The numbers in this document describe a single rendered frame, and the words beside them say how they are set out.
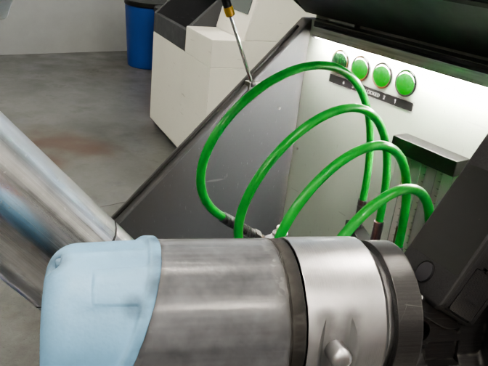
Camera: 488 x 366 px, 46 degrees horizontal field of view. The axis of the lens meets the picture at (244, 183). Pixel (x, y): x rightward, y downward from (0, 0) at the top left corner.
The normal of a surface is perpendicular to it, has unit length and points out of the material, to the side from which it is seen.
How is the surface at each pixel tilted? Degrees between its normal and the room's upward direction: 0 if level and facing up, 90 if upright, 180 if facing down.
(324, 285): 41
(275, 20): 90
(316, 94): 90
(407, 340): 76
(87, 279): 23
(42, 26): 90
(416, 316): 59
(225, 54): 90
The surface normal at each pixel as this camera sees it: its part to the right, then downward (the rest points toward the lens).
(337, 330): 0.22, 0.28
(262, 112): 0.57, 0.38
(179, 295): 0.22, -0.50
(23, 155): 0.81, -0.37
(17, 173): 0.72, -0.15
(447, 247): -0.78, -0.49
